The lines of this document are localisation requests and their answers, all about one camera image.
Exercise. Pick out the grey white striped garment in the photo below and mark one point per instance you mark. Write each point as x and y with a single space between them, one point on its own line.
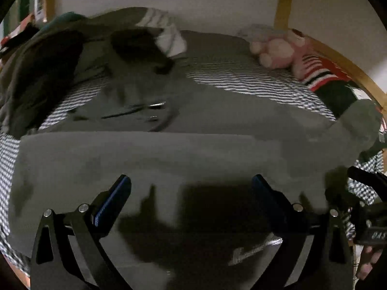
169 36

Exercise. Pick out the red white cloth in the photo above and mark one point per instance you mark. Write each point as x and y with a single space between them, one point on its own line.
15 36

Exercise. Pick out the dark olive jacket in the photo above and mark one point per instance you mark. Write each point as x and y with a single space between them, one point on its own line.
45 66

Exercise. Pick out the teal cloth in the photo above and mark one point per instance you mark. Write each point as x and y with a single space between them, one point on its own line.
62 19

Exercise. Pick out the pink plush toy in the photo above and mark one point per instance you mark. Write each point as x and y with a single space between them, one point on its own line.
276 53

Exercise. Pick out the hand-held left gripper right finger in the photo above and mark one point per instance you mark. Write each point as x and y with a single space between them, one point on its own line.
268 201

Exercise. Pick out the black white checkered bedsheet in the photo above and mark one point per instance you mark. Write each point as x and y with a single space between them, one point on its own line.
257 81

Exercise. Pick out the person's right hand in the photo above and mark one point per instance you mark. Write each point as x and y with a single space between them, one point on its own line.
369 261

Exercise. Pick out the grey pillow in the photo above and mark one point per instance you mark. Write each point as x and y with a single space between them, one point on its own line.
214 45

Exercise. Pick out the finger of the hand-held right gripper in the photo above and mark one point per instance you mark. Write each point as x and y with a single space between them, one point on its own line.
362 175

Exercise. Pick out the black garment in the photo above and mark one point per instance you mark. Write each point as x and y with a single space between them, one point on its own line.
139 48

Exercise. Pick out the red striped garment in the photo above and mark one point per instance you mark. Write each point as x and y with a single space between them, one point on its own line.
314 69

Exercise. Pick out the dark green cloth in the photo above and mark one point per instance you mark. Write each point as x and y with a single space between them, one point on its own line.
338 96

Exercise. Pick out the wooden bed frame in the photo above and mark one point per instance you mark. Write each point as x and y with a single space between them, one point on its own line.
284 3

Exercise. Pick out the grey knit sweatshirt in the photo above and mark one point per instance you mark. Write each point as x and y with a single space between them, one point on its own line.
196 157

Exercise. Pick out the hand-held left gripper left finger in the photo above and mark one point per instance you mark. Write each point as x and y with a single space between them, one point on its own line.
112 199

